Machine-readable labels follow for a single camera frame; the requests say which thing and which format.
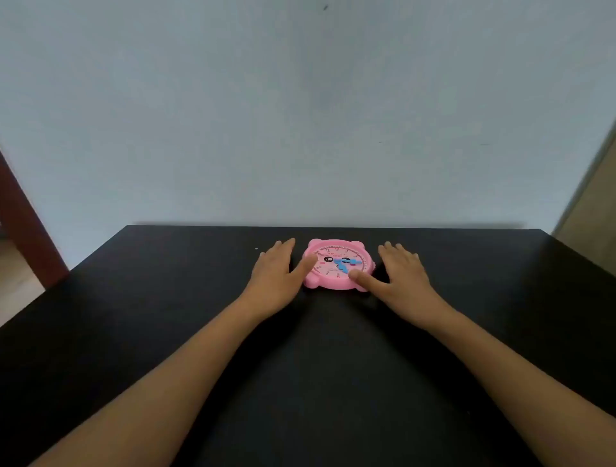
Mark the person's left hand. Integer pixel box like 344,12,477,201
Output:
239,237,319,324

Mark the person's right hand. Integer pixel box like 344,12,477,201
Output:
347,242,457,333

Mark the pink toy clock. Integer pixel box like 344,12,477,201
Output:
302,238,376,293

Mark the person's left forearm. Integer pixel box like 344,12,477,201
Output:
28,294,295,467

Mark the person's right forearm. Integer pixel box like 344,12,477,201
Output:
420,310,616,467

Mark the beige wooden door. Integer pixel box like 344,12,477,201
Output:
552,120,616,280

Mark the brown wooden door frame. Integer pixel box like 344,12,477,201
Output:
0,150,71,290

